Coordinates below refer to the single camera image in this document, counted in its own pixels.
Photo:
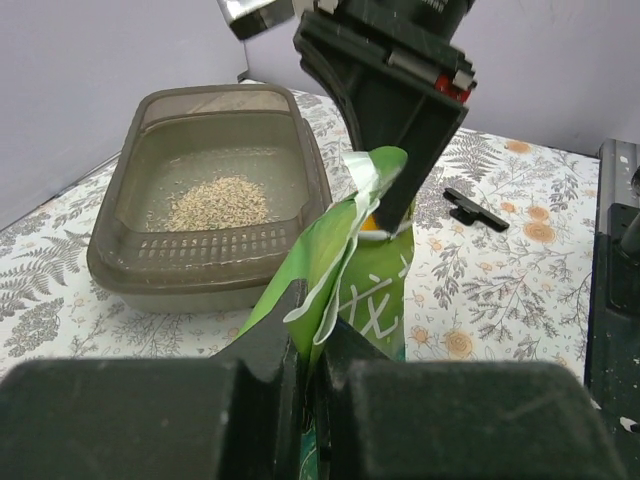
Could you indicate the pile of litter grains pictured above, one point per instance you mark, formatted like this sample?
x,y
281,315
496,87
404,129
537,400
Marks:
x,y
225,202

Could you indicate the grey litter box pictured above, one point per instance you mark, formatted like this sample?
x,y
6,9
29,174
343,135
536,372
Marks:
x,y
182,137

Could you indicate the yellow plastic scoop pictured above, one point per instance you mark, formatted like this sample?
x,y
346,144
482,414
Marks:
x,y
371,229

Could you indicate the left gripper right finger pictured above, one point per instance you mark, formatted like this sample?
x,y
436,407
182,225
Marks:
x,y
377,418

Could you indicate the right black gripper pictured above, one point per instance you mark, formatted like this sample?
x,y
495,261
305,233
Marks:
x,y
397,79

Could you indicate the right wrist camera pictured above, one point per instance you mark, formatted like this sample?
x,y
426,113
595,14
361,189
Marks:
x,y
249,18

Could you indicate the small black clip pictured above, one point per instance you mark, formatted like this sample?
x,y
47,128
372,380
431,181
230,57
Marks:
x,y
468,212

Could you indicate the green litter bag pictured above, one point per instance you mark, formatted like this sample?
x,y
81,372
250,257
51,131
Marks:
x,y
350,278

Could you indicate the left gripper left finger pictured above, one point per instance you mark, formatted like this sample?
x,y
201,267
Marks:
x,y
235,415

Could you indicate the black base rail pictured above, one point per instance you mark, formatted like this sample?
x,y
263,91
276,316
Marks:
x,y
612,355

